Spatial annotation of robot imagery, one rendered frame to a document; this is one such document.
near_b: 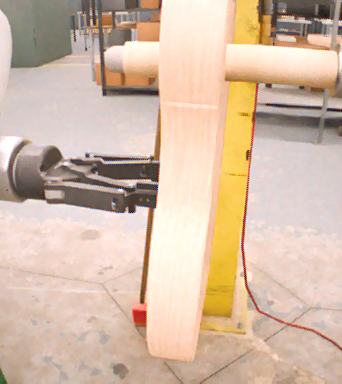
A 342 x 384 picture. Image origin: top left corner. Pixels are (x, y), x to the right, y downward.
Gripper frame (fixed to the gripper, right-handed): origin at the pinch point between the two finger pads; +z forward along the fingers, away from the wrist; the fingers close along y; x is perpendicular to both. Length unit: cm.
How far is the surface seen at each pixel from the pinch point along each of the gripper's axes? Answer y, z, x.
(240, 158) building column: -83, 9, -21
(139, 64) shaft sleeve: 10.3, -2.0, 14.9
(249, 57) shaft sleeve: 10.3, 7.2, 15.9
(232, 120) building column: -81, 5, -8
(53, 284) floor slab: -99, -77, -100
